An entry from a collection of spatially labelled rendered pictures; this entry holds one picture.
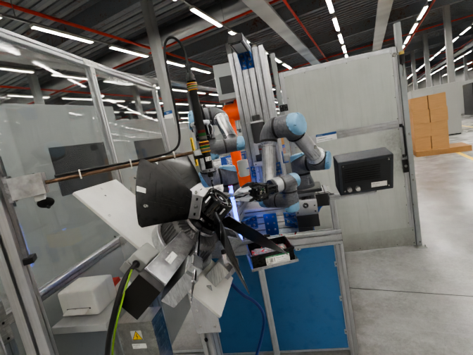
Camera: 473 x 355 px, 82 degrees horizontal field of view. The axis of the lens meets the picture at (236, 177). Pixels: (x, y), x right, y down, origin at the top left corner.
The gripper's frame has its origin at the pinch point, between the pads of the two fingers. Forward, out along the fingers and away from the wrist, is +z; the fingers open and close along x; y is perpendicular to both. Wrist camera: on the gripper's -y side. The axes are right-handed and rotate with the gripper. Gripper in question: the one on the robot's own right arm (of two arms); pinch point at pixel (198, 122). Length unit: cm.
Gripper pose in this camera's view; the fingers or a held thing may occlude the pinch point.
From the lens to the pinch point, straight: 114.3
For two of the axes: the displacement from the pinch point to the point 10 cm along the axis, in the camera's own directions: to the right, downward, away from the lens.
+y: 1.9, 9.7, 1.3
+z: 0.2, 1.3, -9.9
